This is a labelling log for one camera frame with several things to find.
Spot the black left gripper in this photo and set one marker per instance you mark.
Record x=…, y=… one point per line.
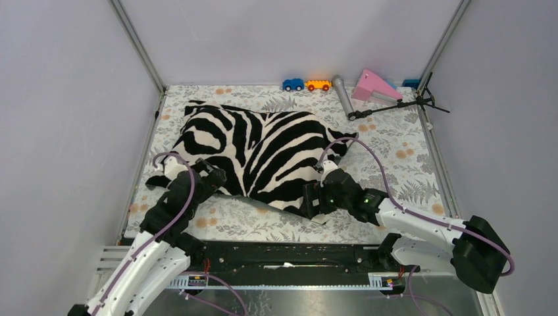
x=214, y=178

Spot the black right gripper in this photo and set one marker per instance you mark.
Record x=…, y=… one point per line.
x=311, y=192

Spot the zebra and grey pillowcase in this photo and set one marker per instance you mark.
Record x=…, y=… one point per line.
x=268, y=157

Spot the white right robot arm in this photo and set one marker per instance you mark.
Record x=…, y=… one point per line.
x=472, y=250

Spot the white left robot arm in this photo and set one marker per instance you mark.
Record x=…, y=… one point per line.
x=162, y=249

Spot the yellow toy wagon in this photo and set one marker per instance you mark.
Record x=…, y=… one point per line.
x=313, y=85

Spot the blue toy car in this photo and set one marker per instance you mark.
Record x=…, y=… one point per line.
x=295, y=84

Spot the grey microphone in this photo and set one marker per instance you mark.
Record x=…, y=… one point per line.
x=339, y=87

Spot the pink wedge block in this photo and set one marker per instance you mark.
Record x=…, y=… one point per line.
x=371, y=85

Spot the black mini tripod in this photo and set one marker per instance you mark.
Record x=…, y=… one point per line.
x=424, y=99

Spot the blue block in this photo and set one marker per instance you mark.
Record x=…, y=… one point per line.
x=411, y=83

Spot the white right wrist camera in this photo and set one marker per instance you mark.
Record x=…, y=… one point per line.
x=328, y=166

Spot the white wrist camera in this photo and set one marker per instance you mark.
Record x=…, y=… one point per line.
x=328, y=166
x=172, y=168

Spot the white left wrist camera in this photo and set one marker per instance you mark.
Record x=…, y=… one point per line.
x=172, y=168

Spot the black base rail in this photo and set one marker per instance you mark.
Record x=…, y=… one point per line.
x=293, y=264

